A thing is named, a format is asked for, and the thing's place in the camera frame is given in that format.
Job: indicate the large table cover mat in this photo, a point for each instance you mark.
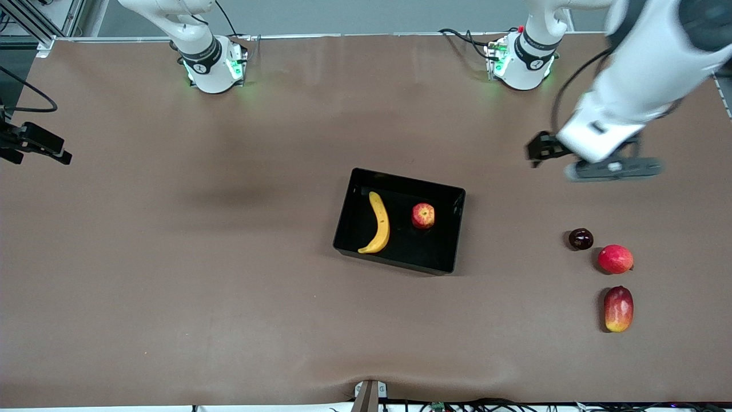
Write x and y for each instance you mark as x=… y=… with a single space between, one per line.
x=257 y=320

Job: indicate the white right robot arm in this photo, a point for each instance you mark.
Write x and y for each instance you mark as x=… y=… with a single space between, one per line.
x=213 y=77

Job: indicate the aluminium extrusion frame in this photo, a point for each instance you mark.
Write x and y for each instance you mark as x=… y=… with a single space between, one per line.
x=74 y=14

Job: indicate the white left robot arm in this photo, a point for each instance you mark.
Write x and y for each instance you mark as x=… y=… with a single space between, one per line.
x=646 y=74

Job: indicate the red yellow mango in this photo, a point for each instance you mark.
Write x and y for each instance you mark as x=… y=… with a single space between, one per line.
x=619 y=309

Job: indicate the front camera mount post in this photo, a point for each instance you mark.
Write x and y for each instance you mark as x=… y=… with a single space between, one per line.
x=369 y=400

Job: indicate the black plastic box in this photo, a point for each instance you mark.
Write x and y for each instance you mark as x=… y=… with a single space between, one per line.
x=412 y=252

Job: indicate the round red peach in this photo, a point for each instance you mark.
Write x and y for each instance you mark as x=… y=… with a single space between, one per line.
x=615 y=259

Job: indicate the small green circuit board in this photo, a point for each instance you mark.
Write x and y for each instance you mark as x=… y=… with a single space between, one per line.
x=438 y=406

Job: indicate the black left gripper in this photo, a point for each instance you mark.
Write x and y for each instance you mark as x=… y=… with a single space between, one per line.
x=548 y=146

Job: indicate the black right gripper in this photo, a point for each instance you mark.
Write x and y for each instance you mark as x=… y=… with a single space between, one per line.
x=27 y=139

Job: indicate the yellow banana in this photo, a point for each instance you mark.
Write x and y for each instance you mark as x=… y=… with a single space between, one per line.
x=382 y=224

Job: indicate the dark purple plum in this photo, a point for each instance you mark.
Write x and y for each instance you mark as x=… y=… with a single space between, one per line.
x=581 y=239

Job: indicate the small red apple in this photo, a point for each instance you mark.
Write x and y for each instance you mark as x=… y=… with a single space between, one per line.
x=423 y=216

